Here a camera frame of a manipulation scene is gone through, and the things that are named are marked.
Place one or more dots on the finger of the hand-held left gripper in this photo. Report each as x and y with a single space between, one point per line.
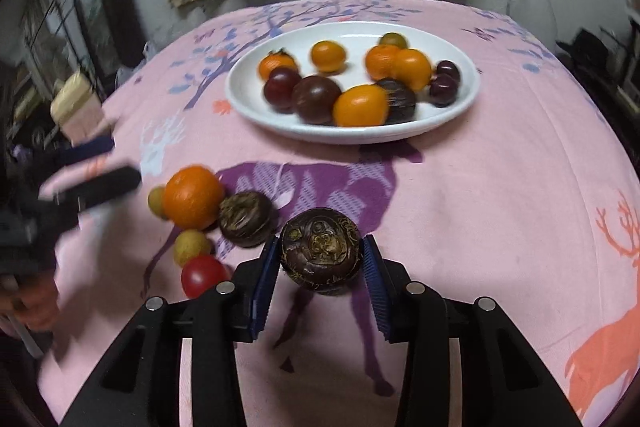
90 148
100 187

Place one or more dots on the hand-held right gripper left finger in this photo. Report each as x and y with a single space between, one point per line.
262 292

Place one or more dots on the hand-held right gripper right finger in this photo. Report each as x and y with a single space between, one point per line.
377 292

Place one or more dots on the small yellow longan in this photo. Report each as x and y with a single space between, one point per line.
159 202
191 247

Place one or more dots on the red cherry tomato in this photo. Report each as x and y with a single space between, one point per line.
202 276

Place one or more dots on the dark water chestnut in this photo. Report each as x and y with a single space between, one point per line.
246 218
320 247
400 102

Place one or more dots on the orange tangerine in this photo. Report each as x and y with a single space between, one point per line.
382 59
194 197
411 69
276 64

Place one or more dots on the yellow-orange kumquat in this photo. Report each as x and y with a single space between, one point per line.
328 56
361 106

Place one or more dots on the white oval plate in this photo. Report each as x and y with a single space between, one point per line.
450 117

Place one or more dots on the dark purple tomato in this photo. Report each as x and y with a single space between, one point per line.
316 99
281 89

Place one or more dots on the dark red cherry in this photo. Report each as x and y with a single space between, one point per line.
442 89
447 69

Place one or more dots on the yellow-green kumquat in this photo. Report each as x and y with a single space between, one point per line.
392 39

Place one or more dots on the person's left hand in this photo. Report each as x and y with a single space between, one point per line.
30 304

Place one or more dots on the pink cup with beige lid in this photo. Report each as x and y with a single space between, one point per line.
75 107

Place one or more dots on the dark wooden cabinet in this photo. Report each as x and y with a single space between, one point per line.
85 7

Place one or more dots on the pink deer print tablecloth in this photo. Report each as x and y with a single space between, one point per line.
500 207

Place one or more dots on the black hat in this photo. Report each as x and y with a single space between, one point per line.
585 47

